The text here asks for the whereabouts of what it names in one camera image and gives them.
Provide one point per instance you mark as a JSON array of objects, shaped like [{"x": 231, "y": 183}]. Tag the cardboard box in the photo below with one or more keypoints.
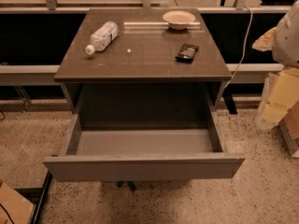
[
  {"x": 290, "y": 130},
  {"x": 14, "y": 209}
]

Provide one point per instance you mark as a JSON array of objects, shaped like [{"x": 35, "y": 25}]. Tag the open grey top drawer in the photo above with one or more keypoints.
[{"x": 143, "y": 155}]

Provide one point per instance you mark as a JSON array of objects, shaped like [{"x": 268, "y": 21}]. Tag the grey metal railing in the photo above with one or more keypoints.
[{"x": 43, "y": 75}]

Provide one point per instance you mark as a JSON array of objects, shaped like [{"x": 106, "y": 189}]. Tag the clear plastic water bottle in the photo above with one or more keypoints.
[{"x": 102, "y": 37}]

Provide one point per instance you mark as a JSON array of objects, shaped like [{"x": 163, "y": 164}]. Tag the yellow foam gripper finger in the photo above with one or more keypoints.
[{"x": 264, "y": 42}]

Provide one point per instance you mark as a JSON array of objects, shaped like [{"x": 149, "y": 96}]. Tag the cardboard box bottom left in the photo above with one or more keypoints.
[{"x": 14, "y": 209}]

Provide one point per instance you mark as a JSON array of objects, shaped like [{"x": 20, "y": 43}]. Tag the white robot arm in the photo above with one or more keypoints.
[{"x": 283, "y": 40}]

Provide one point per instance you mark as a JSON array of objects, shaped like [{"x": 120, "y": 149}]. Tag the dark grey drawer cabinet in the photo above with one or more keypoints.
[{"x": 137, "y": 83}]

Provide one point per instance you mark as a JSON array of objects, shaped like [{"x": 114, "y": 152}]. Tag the cardboard box right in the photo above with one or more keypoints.
[{"x": 290, "y": 130}]

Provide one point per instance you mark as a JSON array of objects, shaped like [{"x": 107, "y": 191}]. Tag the white paper bowl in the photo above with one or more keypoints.
[{"x": 178, "y": 20}]

